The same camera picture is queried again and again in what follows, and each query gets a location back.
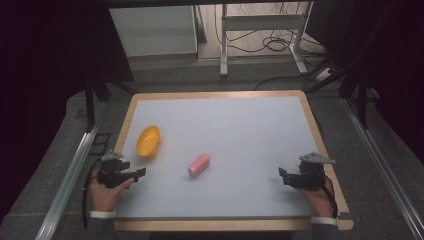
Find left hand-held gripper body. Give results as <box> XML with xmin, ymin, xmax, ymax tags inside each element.
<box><xmin>96</xmin><ymin>149</ymin><xmax>131</xmax><ymax>189</ymax></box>

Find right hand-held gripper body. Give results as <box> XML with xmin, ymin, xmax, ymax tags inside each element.
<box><xmin>287</xmin><ymin>151</ymin><xmax>337</xmax><ymax>192</ymax></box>

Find orange mango-shaped fruit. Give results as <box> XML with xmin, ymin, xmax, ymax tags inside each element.
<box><xmin>135</xmin><ymin>125</ymin><xmax>162</xmax><ymax>159</ymax></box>

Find pink soap bar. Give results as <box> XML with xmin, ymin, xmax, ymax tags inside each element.
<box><xmin>187</xmin><ymin>153</ymin><xmax>211</xmax><ymax>179</ymax></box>

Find person's left hand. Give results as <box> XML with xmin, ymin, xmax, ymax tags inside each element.
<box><xmin>89</xmin><ymin>168</ymin><xmax>135</xmax><ymax>213</ymax></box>

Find person's right hand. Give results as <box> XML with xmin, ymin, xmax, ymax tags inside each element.
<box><xmin>295</xmin><ymin>185</ymin><xmax>335</xmax><ymax>219</ymax></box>

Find white mat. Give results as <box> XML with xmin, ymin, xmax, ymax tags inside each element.
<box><xmin>115</xmin><ymin>95</ymin><xmax>323</xmax><ymax>220</ymax></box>

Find black stand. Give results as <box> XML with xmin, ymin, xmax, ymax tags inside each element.
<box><xmin>83</xmin><ymin>78</ymin><xmax>138</xmax><ymax>134</ymax></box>
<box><xmin>306</xmin><ymin>56</ymin><xmax>381</xmax><ymax>130</ymax></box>

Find white power strip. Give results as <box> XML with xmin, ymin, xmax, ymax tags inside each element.
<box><xmin>315</xmin><ymin>67</ymin><xmax>336</xmax><ymax>84</ymax></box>

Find grey cabinet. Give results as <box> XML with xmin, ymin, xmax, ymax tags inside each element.
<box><xmin>109</xmin><ymin>4</ymin><xmax>199</xmax><ymax>58</ymax></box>

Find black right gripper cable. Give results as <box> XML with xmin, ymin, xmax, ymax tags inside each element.
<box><xmin>321</xmin><ymin>175</ymin><xmax>339</xmax><ymax>220</ymax></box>

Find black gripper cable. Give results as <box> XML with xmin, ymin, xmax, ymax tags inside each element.
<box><xmin>81</xmin><ymin>158</ymin><xmax>102</xmax><ymax>231</ymax></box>
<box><xmin>321</xmin><ymin>175</ymin><xmax>339</xmax><ymax>220</ymax></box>

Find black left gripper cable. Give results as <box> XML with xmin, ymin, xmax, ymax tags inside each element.
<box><xmin>81</xmin><ymin>158</ymin><xmax>102</xmax><ymax>231</ymax></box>

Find aluminium rail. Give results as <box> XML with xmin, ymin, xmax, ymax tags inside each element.
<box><xmin>342</xmin><ymin>97</ymin><xmax>424</xmax><ymax>240</ymax></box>
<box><xmin>34</xmin><ymin>101</ymin><xmax>108</xmax><ymax>240</ymax></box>

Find black floor cables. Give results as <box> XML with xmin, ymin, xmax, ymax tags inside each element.
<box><xmin>213</xmin><ymin>2</ymin><xmax>328</xmax><ymax>92</ymax></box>

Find white metal desk frame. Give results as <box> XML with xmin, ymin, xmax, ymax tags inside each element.
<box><xmin>219</xmin><ymin>2</ymin><xmax>314</xmax><ymax>78</ymax></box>

